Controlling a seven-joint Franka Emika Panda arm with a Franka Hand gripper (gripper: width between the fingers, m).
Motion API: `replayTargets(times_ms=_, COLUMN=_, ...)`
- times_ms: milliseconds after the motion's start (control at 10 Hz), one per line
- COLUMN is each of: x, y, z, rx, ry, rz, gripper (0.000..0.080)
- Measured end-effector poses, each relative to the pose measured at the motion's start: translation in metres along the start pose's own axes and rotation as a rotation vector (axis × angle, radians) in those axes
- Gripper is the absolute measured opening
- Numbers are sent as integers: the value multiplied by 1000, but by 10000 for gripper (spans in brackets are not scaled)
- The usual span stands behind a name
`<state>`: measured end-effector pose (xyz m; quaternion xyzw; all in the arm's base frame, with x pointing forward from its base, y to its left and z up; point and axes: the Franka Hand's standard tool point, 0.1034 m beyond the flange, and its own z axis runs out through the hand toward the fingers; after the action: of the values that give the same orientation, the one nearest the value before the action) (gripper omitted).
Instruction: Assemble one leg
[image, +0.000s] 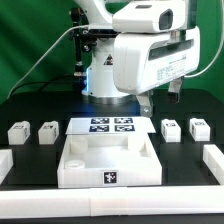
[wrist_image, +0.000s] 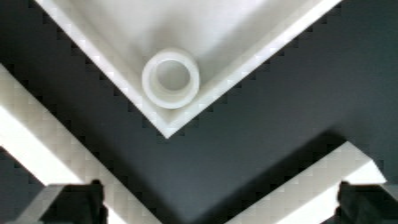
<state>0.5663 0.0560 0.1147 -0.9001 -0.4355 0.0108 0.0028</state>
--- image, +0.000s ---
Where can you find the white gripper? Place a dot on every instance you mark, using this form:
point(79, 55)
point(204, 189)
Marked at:
point(142, 62)

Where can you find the white square tabletop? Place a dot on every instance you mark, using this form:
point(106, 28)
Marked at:
point(108, 160)

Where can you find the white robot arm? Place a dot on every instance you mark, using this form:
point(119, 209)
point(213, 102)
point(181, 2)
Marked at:
point(100, 83)

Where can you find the white right fence piece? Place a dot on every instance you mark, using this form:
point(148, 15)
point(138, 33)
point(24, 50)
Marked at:
point(214, 160)

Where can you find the white fence piece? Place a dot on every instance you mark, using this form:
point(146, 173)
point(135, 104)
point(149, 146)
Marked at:
point(6, 163)
point(214, 160)

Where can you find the white sheet with markers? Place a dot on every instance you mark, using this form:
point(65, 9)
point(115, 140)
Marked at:
point(109, 125)

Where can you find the white front fence bar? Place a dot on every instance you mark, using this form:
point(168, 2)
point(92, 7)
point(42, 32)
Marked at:
point(111, 201)

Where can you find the white left fence piece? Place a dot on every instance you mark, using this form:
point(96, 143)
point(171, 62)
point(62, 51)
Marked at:
point(6, 163)

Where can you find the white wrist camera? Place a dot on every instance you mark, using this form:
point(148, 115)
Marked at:
point(150, 16)

